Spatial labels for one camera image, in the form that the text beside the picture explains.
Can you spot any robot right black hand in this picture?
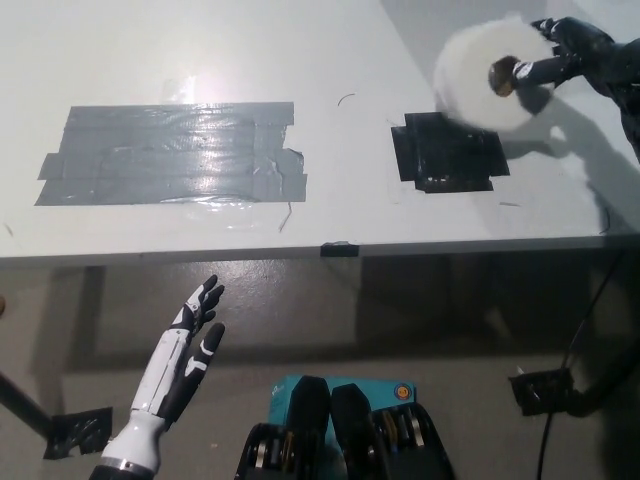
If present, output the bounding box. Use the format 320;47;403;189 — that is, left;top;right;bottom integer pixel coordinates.
512;17;626;96

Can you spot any robot left white black hand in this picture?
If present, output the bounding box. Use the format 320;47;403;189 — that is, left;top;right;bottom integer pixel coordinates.
128;274;227;434

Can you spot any white toilet paper roll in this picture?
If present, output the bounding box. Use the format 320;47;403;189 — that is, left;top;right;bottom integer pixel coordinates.
433;20;564;132

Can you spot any robot torso black teal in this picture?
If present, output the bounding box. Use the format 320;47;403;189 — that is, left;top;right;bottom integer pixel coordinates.
239;374;456;480

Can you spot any black floor tape piece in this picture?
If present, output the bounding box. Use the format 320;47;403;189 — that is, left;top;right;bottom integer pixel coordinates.
42;407;114;460
508;368;574;417

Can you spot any black diagonal table leg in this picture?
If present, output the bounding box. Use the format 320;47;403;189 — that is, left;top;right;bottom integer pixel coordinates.
0;372;54;436

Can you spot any black tape patch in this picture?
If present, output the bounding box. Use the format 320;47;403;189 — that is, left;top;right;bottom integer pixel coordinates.
390;112;511;194

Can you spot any small black tape strip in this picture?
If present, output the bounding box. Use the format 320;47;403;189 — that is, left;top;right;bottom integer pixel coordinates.
319;240;360;259

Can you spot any black curved table leg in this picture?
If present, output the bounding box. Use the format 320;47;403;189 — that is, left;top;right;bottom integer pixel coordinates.
569;344;640;419

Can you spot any grey duct tape patch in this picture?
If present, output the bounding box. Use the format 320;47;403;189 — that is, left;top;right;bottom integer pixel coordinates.
33;102;307;206

